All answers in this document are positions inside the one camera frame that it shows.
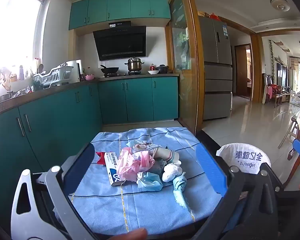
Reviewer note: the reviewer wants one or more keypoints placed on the Lyfen macadamia snack packet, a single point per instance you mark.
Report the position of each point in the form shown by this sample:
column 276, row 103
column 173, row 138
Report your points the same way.
column 157, row 166

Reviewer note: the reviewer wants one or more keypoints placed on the steel cooking pot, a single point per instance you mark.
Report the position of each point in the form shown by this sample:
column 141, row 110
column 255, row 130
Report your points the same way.
column 134, row 65

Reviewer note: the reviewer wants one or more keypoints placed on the white thermos bottle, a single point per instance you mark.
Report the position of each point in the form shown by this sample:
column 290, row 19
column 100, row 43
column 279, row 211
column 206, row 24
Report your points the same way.
column 21, row 73

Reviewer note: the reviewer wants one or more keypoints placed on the pink plastic bag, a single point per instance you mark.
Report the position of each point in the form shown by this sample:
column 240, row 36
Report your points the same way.
column 132, row 165

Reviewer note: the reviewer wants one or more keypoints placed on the teal cabinets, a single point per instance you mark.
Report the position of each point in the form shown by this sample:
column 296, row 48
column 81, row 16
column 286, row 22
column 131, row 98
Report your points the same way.
column 120, row 7
column 65, row 120

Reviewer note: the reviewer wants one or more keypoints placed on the white kitchen appliance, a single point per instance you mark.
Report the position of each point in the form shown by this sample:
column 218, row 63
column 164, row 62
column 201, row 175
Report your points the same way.
column 73, row 66

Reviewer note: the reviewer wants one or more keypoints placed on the white printed bin bag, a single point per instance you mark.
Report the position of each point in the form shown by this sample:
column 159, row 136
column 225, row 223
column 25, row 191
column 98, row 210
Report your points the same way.
column 242, row 156

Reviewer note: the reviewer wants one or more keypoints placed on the black wok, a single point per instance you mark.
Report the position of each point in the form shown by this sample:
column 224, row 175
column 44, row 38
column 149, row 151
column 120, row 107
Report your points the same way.
column 110, row 69

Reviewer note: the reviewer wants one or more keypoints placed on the round ceiling light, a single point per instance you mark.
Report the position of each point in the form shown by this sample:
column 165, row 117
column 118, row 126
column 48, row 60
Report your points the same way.
column 279, row 2

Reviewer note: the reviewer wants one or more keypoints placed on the blue checked tablecloth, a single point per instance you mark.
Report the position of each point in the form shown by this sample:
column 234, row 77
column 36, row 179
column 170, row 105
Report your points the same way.
column 115, row 205

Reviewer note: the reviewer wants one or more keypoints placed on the white crumpled tissue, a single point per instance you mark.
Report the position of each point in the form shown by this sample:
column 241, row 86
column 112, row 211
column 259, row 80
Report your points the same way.
column 171, row 171

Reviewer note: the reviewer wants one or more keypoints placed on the black range hood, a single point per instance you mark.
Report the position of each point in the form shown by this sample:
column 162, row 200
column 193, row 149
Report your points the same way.
column 120, row 42

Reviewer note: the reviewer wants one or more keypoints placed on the light wooden chair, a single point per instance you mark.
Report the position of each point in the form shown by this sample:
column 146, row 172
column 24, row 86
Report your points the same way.
column 290, row 135

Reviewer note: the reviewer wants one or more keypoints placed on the green wall vine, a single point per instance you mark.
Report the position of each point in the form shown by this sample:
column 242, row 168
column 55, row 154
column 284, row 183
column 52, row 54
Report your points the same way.
column 272, row 60

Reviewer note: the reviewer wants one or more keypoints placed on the red wrapper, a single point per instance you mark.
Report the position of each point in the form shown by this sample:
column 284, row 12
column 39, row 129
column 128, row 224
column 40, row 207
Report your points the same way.
column 100, row 157

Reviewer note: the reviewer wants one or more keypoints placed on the red jar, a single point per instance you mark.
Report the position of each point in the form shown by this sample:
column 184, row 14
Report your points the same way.
column 152, row 67

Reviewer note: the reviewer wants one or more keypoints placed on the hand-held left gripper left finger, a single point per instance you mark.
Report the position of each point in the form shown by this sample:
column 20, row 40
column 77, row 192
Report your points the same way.
column 82, row 160

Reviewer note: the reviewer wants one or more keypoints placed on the black pot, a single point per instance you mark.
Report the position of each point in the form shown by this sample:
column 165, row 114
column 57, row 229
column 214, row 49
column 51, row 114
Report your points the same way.
column 163, row 69

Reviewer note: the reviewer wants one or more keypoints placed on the kitchen window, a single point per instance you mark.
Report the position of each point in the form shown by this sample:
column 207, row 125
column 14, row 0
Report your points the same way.
column 12, row 30

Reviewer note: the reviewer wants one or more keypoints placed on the white cylindrical container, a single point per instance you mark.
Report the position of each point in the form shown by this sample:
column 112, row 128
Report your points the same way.
column 167, row 155

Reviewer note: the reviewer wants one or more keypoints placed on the teal lower cabinets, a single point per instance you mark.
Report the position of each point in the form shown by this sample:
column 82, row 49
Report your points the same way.
column 65, row 120

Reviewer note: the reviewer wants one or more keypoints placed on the white and blue medicine box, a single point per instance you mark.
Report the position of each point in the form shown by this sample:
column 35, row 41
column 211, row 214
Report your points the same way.
column 112, row 170

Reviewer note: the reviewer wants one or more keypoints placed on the blue face mask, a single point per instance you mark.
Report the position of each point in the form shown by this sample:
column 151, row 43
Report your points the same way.
column 150, row 183

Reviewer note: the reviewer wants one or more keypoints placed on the clear plastic packet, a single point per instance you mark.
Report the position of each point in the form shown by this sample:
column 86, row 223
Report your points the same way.
column 141, row 146

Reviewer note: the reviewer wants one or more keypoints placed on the pink bowl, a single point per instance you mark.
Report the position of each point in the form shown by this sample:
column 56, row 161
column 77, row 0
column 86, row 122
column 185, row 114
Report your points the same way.
column 89, row 77

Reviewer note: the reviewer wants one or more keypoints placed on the white dish rack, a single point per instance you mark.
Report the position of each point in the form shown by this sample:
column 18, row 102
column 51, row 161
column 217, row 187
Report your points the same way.
column 52, row 76

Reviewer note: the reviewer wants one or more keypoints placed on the person's left hand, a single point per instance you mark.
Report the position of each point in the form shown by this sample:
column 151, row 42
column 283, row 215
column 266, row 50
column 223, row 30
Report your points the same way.
column 131, row 234

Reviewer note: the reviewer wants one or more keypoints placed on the dark kitchen countertop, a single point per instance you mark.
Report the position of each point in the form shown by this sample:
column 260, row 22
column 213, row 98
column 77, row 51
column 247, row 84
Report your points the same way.
column 52, row 91

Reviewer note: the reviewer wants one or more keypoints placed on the steel sink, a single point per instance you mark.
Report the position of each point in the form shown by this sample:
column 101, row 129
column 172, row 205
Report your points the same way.
column 5, row 98

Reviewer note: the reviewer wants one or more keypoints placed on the gas stove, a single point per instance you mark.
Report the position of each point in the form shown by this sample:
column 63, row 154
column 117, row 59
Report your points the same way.
column 122, row 74

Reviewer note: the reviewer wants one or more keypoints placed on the teal upper cabinets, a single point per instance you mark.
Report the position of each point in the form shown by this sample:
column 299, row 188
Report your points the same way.
column 120, row 7

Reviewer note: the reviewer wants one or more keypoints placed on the white baby fence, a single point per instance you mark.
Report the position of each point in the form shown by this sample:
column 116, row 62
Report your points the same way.
column 297, row 99

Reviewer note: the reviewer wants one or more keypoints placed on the white bowl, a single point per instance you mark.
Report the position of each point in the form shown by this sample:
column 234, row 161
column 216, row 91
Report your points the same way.
column 153, row 72

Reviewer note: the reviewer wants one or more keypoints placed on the dark wooden chair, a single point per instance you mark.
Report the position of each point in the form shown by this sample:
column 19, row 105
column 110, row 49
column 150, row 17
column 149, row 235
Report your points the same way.
column 275, row 92

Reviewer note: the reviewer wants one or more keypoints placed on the grey refrigerator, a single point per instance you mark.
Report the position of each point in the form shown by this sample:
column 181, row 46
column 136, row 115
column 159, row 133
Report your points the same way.
column 215, row 67

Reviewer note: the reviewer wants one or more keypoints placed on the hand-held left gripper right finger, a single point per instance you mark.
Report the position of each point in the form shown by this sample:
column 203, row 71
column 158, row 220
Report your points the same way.
column 210, row 170

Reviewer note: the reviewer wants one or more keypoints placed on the wood framed glass door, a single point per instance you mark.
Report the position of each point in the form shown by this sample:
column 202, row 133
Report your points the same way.
column 185, row 80

